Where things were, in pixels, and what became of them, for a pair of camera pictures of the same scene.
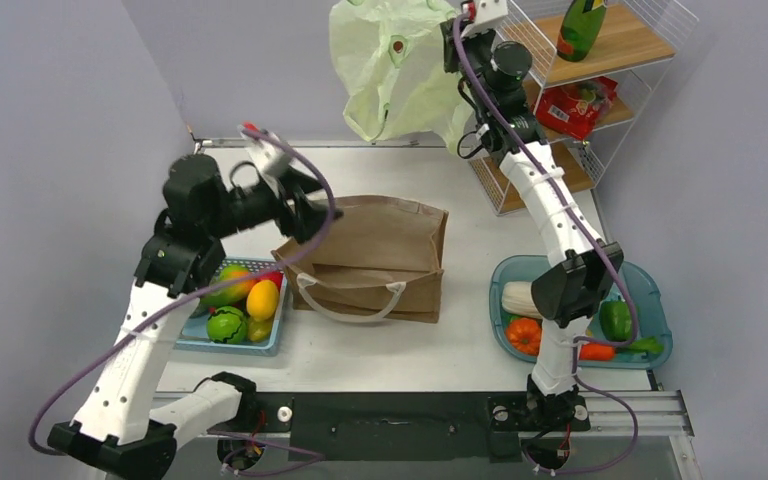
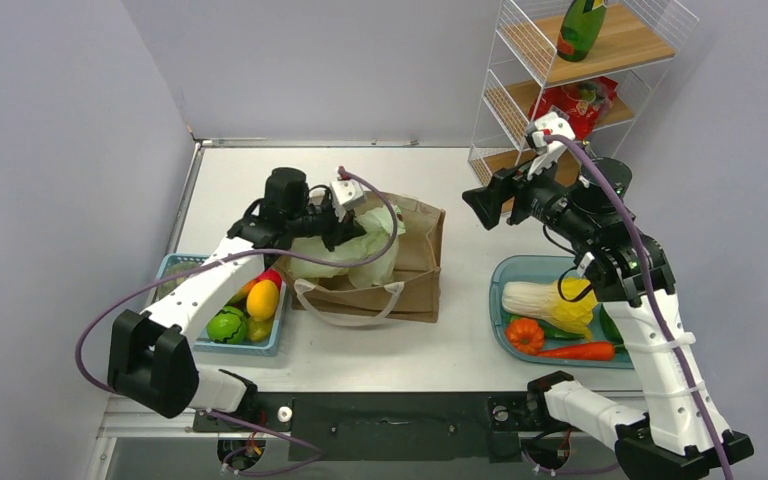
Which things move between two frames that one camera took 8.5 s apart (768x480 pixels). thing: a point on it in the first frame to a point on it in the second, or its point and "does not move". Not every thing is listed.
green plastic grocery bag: x=389 y=55 to x=377 y=273
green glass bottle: x=580 y=29 does not move
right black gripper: x=451 y=51 to x=488 y=200
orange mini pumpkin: x=524 y=334 does not move
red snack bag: x=575 y=108 does not move
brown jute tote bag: x=382 y=257 does not move
